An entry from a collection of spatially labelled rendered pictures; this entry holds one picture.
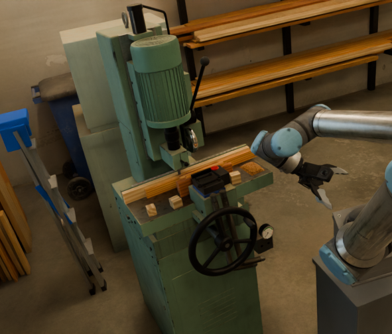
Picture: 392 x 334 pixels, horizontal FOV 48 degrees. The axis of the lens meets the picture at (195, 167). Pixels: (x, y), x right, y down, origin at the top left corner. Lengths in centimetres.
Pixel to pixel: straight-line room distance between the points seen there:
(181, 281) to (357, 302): 69
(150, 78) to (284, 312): 146
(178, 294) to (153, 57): 98
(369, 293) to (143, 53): 120
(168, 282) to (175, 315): 19
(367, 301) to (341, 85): 355
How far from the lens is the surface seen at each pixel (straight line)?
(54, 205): 247
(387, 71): 539
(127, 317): 260
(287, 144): 141
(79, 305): 279
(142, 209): 174
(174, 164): 173
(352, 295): 179
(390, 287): 185
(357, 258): 143
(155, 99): 160
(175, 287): 189
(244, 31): 372
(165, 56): 156
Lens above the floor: 182
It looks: 28 degrees down
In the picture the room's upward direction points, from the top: 10 degrees counter-clockwise
